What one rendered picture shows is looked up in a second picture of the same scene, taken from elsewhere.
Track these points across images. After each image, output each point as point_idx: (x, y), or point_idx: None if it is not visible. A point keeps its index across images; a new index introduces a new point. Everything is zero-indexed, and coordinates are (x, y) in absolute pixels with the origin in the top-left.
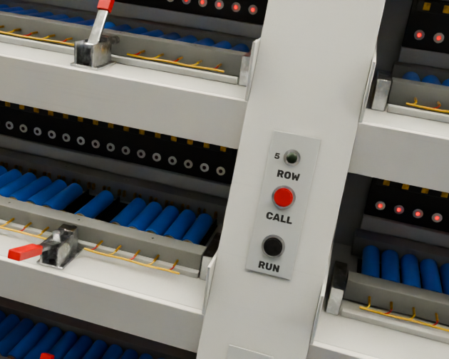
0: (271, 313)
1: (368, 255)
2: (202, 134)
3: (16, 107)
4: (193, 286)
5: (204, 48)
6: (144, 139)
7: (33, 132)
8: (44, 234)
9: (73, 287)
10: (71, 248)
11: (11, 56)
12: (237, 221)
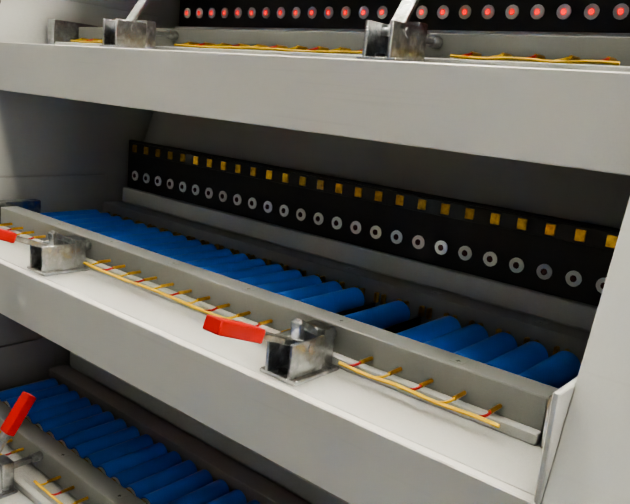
0: None
1: None
2: (567, 150)
3: (295, 183)
4: (524, 456)
5: (584, 36)
6: (472, 229)
7: (312, 221)
8: None
9: (306, 417)
10: (318, 357)
11: (277, 55)
12: (628, 311)
